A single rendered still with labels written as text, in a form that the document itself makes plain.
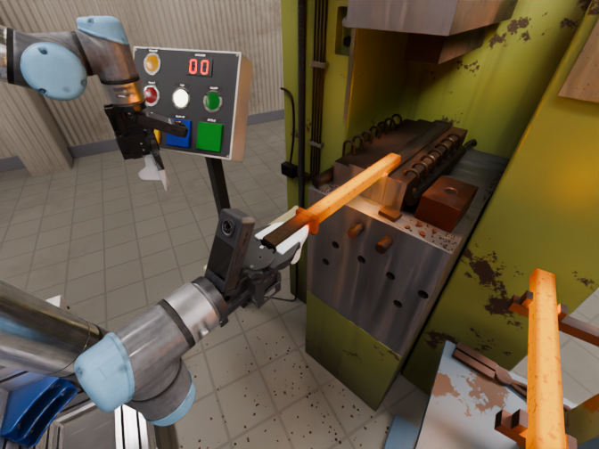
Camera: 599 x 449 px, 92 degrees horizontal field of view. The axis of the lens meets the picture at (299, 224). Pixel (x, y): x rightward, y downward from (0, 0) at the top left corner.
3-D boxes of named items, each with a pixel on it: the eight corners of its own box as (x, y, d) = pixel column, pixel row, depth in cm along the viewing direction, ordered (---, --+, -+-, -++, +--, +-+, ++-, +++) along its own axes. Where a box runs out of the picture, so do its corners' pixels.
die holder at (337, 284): (402, 357, 87) (452, 254, 58) (306, 289, 106) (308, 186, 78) (463, 257, 119) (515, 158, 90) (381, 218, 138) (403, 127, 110)
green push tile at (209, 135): (219, 152, 79) (221, 124, 78) (195, 149, 81) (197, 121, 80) (222, 153, 81) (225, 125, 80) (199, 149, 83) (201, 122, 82)
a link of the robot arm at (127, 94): (138, 75, 65) (142, 83, 60) (145, 96, 68) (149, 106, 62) (101, 78, 62) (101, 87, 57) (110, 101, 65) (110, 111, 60)
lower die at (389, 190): (399, 211, 69) (407, 181, 64) (332, 183, 79) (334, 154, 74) (459, 153, 93) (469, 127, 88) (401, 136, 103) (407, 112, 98)
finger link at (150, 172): (146, 196, 70) (133, 159, 69) (171, 190, 73) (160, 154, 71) (145, 195, 67) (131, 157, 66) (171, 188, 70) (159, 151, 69)
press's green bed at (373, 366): (375, 412, 117) (401, 358, 87) (304, 351, 136) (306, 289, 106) (430, 320, 149) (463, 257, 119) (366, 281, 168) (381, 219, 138)
